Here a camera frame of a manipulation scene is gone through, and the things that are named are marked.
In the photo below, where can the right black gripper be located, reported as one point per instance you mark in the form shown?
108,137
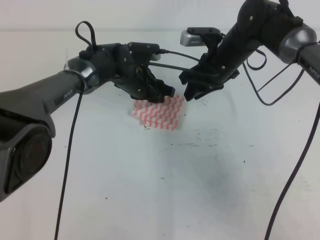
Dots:
217,66

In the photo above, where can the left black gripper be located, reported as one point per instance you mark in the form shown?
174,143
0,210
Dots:
139,84

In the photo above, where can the pink white striped towel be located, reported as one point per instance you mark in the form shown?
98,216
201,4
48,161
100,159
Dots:
167,115

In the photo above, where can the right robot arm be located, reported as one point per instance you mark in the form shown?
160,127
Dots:
259,23

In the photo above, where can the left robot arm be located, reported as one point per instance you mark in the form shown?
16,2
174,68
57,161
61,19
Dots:
26,125

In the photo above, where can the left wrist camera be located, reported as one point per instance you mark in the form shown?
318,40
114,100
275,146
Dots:
144,52

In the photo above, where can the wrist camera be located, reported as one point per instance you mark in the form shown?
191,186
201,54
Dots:
200,36
144,52

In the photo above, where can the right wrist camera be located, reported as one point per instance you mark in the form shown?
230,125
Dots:
200,36

